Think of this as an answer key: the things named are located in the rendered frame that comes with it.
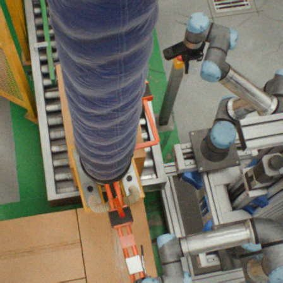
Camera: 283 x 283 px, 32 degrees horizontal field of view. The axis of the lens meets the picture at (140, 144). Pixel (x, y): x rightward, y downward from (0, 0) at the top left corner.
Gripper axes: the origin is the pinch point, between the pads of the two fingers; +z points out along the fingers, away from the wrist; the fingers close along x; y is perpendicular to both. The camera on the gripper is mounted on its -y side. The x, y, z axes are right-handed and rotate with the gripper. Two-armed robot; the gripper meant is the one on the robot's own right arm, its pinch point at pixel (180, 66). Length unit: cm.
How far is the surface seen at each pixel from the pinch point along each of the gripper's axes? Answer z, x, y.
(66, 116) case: 57, 8, -53
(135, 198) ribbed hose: 32, -47, -27
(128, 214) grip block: 26, -55, -32
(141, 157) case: 58, -21, -18
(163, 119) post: 138, 27, 13
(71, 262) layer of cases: 97, -63, -64
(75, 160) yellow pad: 38, -22, -51
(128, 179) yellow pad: 36, -37, -28
